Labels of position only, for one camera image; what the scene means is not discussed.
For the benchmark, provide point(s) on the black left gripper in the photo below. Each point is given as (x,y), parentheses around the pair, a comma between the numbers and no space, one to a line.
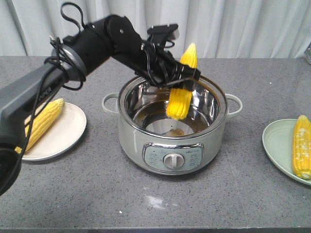
(159,67)

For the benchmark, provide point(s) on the yellow corn cob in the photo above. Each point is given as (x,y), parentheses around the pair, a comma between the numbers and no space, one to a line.
(179,99)
(46,116)

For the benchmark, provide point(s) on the light green round plate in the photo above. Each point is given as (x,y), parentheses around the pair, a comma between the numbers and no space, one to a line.
(277,142)

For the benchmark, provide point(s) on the pale speckled corn cob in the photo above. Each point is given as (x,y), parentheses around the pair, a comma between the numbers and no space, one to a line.
(301,149)

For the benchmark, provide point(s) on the beige round plate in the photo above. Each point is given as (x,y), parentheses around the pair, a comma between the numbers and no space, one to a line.
(61,136)

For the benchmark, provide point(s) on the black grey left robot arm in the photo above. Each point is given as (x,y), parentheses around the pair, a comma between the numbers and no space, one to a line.
(73,59)

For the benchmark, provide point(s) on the grey pleated curtain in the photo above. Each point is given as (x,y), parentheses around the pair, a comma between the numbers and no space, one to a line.
(219,28)

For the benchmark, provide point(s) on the green electric cooking pot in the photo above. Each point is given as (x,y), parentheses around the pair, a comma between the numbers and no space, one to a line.
(163,145)

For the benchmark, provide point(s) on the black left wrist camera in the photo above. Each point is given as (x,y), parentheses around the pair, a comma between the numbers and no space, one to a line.
(163,35)

